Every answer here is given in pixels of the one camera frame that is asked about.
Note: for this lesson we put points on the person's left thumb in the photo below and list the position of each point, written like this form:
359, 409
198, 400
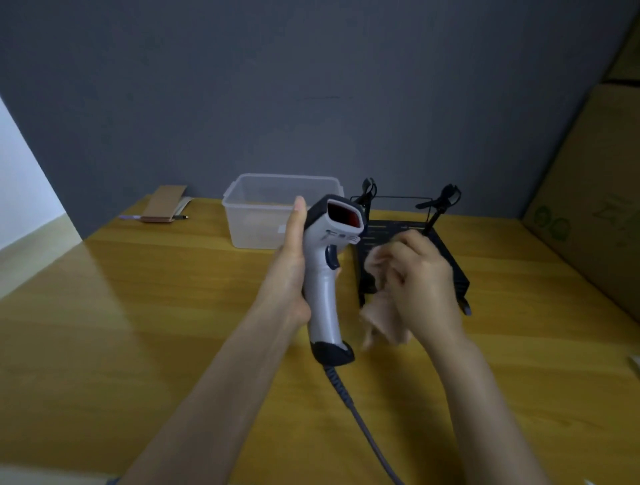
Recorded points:
296, 225

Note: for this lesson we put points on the person's left forearm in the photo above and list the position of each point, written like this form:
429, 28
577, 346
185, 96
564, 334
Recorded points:
210, 404

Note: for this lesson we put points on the white barcode scanner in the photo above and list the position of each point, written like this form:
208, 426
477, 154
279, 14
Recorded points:
327, 270

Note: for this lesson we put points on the black metal tray stand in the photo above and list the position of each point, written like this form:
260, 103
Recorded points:
415, 250

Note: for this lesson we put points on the beige wiping cloth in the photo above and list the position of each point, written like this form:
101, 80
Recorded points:
382, 305

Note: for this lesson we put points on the person's right forearm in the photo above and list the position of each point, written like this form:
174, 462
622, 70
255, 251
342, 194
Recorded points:
480, 414

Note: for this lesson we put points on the purple pen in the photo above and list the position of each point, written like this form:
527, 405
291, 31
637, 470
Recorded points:
150, 217

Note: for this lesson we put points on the person's left hand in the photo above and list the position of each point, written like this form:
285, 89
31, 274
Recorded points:
286, 280

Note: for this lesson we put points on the brown cardboard box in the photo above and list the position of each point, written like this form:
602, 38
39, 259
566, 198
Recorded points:
590, 200

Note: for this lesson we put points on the person's right fingers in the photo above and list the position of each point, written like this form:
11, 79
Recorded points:
400, 255

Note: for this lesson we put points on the clear plastic container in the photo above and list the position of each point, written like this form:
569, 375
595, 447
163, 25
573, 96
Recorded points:
272, 212

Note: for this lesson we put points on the person's right hand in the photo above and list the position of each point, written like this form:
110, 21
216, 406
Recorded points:
425, 285

